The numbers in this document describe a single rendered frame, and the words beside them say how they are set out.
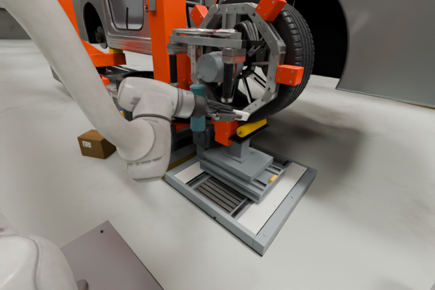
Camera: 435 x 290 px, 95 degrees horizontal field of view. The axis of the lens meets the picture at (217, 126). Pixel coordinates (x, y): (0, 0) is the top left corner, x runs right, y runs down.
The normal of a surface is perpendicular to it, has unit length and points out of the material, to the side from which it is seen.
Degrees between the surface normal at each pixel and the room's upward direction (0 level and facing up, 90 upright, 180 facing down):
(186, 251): 0
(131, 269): 2
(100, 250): 2
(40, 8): 95
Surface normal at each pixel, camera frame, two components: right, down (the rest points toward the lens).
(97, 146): -0.21, 0.41
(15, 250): 0.14, -0.86
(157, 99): 0.55, -0.22
